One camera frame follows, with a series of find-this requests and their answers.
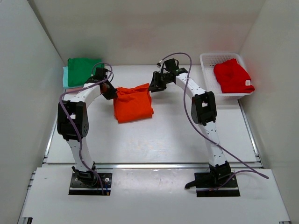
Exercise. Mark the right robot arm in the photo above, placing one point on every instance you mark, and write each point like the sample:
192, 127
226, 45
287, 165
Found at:
203, 113

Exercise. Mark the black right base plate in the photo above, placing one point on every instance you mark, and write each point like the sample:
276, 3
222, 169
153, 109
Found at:
207, 186

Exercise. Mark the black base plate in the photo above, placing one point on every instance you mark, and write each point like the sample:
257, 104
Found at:
86, 188
207, 186

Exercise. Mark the orange t shirt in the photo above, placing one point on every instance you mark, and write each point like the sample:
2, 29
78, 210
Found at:
133, 104

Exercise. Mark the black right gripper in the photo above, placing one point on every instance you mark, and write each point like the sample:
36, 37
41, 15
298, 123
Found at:
155, 86

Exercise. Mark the white plastic basket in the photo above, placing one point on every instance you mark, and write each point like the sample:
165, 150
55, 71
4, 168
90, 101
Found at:
208, 61

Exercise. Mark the pink folded t shirt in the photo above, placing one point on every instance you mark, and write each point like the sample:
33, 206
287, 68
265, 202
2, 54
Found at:
74, 89

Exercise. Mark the red t shirt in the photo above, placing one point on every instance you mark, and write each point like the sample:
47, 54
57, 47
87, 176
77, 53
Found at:
233, 78

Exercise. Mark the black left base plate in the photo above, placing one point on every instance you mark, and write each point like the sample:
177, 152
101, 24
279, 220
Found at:
86, 188

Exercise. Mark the green folded t shirt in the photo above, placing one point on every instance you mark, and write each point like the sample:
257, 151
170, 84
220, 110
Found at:
80, 69

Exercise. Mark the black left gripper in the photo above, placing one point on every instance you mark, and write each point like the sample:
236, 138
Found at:
112, 92

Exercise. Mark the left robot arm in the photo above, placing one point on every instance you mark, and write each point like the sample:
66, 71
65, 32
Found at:
73, 123

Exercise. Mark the teal folded t shirt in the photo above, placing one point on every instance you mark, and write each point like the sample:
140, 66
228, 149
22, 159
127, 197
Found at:
65, 78

